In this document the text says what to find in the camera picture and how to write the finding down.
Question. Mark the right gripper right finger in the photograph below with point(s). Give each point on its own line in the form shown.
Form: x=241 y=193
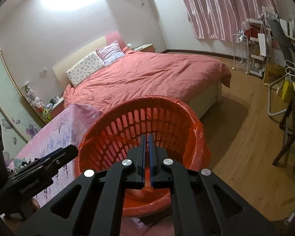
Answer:
x=202 y=203

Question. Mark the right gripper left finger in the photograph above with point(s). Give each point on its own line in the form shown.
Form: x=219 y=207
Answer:
x=93 y=203

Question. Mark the glass sliding wardrobe door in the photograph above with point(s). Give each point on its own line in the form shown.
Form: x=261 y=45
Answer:
x=19 y=124

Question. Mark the pink floral tablecloth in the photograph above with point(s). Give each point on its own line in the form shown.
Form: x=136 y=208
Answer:
x=69 y=127

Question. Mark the orange plastic laundry basket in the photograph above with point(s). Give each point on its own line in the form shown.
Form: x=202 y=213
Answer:
x=174 y=127

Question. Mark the hanging plush toys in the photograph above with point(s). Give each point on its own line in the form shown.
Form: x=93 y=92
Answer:
x=36 y=103

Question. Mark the pink bedside table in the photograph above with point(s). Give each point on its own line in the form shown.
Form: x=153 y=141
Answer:
x=57 y=108

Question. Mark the salmon pink duvet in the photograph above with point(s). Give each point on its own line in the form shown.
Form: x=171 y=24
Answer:
x=179 y=76

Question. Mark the beige pink headboard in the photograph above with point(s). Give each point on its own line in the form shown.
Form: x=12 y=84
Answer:
x=62 y=67

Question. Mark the white floral pillow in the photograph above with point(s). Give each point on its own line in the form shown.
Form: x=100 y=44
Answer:
x=85 y=68

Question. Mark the brown paper bag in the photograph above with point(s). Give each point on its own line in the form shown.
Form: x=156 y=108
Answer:
x=272 y=72

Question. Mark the pink striped pillow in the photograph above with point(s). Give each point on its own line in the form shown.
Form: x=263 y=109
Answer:
x=109 y=54

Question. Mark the white rolling shelf cart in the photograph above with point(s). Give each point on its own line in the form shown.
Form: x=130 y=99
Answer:
x=260 y=47

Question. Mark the far bedside table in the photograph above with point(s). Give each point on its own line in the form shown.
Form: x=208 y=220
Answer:
x=146 y=48

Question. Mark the pink striped curtain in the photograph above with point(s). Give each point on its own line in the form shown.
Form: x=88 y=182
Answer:
x=219 y=19

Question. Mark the white wire rack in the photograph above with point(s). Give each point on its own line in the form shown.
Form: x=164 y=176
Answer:
x=240 y=51

